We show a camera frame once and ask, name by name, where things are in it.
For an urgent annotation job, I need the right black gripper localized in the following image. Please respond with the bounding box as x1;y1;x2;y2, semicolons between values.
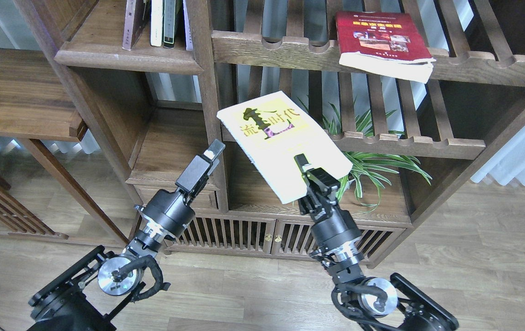
294;154;340;224

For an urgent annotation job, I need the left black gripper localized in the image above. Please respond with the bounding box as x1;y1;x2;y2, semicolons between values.
176;140;225;203

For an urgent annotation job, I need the yellow green book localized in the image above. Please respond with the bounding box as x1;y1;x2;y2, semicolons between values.
217;91;352;205

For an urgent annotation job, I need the dark brown book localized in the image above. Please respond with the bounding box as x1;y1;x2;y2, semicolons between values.
122;0;151;50

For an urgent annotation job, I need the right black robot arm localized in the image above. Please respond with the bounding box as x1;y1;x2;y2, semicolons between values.
294;154;459;331

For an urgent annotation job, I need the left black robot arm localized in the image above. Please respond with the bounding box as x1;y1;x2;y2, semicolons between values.
29;140;225;331

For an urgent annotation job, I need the white plant pot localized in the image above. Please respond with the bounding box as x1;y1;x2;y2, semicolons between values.
337;174;355;200

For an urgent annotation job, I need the green spider plant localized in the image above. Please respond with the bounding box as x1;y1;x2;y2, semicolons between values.
323;103;433;213

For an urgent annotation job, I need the dark wooden bookshelf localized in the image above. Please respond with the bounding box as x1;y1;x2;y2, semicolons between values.
15;0;525;268

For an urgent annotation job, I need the pale upright book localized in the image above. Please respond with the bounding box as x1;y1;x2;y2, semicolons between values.
183;0;194;51

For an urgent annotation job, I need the red book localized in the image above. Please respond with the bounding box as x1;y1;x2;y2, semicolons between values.
335;11;435;84

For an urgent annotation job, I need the dark green upright book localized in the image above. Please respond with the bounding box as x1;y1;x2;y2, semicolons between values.
162;0;183;48

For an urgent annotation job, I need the white upright book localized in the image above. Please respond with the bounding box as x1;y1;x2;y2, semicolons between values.
150;0;164;47

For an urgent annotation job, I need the wooden side table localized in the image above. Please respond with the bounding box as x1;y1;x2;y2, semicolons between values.
0;48;128;247

